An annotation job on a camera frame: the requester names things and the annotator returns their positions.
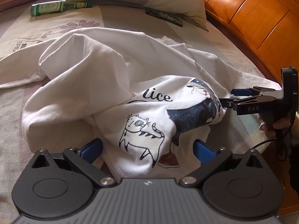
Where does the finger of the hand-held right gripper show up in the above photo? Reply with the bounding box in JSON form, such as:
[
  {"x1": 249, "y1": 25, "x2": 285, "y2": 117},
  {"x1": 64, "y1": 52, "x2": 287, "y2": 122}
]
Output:
[
  {"x1": 231, "y1": 86, "x2": 276, "y2": 99},
  {"x1": 218, "y1": 97, "x2": 262, "y2": 111}
]

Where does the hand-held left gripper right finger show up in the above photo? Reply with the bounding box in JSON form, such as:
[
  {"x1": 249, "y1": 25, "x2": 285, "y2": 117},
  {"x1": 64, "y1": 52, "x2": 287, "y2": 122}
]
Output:
[{"x1": 179, "y1": 139, "x2": 267, "y2": 187}]

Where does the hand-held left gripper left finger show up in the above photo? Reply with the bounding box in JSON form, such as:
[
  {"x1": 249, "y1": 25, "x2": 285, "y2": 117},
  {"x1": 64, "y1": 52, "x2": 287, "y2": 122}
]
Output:
[{"x1": 31, "y1": 138, "x2": 117, "y2": 187}]

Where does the white printed t-shirt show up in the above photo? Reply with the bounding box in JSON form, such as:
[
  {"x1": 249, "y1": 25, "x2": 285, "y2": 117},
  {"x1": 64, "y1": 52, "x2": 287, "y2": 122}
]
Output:
[{"x1": 0, "y1": 27, "x2": 283, "y2": 178}]

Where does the person's right hand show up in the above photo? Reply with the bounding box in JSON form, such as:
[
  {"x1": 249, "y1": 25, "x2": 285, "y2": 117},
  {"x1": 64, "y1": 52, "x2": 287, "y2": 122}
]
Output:
[{"x1": 258, "y1": 114, "x2": 299, "y2": 143}]

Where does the wooden headboard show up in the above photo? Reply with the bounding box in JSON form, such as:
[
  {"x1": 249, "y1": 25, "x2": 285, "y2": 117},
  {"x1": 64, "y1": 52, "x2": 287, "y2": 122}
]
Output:
[{"x1": 197, "y1": 0, "x2": 299, "y2": 94}]

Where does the green glass bottle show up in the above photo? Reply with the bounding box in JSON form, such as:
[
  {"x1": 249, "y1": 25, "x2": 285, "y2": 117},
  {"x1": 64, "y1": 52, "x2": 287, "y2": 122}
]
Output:
[{"x1": 30, "y1": 1, "x2": 93, "y2": 17}]

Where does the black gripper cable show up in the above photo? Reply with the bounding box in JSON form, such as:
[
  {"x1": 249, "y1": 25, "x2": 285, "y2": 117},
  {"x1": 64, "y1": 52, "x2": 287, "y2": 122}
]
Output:
[{"x1": 252, "y1": 131, "x2": 292, "y2": 162}]

